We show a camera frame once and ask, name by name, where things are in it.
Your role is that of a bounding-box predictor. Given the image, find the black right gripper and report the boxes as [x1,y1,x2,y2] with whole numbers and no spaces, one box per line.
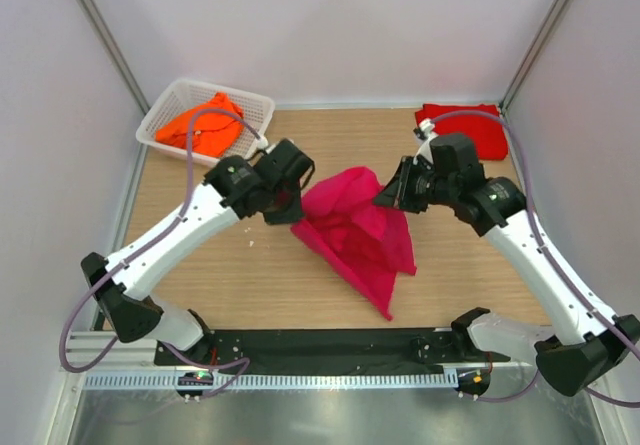
[373,156,457,215]

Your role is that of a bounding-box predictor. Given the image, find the magenta pink t-shirt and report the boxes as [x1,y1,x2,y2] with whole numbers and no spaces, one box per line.
[291,166,417,321]

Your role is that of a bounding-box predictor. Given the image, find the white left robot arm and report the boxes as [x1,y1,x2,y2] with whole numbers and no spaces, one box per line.
[81,139,315,365]

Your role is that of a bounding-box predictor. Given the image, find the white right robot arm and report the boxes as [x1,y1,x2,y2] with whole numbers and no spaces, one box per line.
[373,133,639,397]

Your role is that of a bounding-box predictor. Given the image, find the orange t-shirt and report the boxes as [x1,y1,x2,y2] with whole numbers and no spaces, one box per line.
[155,92,244,158]

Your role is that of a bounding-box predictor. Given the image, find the folded red t-shirt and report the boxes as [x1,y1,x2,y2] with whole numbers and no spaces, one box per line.
[415,104,508,161]

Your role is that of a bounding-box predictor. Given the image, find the white plastic basket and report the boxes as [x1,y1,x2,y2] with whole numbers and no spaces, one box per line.
[135,78,275,159]

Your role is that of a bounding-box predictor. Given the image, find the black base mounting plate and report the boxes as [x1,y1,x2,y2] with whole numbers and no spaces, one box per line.
[153,328,512,377]

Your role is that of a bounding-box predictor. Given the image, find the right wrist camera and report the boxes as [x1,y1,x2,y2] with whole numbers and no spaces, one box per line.
[413,118,438,161]

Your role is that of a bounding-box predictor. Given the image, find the white slotted cable duct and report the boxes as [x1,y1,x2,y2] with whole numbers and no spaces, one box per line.
[84,369,458,391]

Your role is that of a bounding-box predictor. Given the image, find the right aluminium corner post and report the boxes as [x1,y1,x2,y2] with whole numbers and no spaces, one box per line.
[499,0,573,113]

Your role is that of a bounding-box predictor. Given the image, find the aluminium corner post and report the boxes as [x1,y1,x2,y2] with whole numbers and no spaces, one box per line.
[499,0,573,113]
[59,0,151,115]

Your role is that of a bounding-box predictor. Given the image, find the left aluminium corner post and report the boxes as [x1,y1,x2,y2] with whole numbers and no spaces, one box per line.
[59,0,151,115]

